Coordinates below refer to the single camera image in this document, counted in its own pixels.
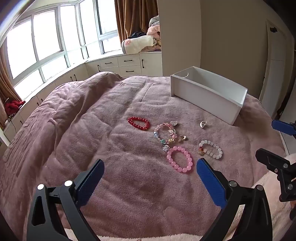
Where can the white door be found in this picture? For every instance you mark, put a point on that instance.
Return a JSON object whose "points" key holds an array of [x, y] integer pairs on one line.
{"points": [[276, 69]]}

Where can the red cloth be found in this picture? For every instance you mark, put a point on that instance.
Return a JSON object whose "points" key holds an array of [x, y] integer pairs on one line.
{"points": [[13, 106]]}

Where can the silver flower earring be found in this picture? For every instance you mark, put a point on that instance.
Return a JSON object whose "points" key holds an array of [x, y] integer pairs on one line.
{"points": [[165, 148]]}

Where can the bay window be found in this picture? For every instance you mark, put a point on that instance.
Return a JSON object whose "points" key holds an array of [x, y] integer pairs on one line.
{"points": [[46, 34]]}

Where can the black door hook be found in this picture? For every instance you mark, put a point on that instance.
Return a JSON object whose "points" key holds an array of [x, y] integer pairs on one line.
{"points": [[273, 29]]}

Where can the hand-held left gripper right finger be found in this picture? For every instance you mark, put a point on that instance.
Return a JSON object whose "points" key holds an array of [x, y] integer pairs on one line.
{"points": [[209, 183]]}

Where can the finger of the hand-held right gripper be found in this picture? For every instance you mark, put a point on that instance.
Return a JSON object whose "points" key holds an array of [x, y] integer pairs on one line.
{"points": [[281, 127], [269, 157]]}

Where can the pink fleece bedding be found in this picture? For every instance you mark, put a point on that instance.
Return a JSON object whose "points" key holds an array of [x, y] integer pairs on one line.
{"points": [[155, 34]]}

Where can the dark clothing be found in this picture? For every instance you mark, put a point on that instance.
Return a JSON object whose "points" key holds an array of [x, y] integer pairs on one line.
{"points": [[136, 35]]}

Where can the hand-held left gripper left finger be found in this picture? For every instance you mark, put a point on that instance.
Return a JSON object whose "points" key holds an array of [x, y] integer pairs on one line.
{"points": [[91, 183]]}

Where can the folded white pink blanket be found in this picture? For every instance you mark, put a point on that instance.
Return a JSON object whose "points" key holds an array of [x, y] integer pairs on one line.
{"points": [[138, 45]]}

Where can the grey duvet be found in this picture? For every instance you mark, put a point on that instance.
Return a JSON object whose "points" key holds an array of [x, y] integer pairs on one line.
{"points": [[154, 21]]}

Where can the white rectangular box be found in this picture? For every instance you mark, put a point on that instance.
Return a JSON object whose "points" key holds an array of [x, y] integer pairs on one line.
{"points": [[208, 97]]}

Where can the white window seat cabinet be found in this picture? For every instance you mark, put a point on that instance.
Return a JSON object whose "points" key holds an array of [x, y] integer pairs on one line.
{"points": [[129, 63]]}

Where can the silver heart earring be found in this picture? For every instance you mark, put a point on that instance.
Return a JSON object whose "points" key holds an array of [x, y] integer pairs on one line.
{"points": [[174, 123]]}

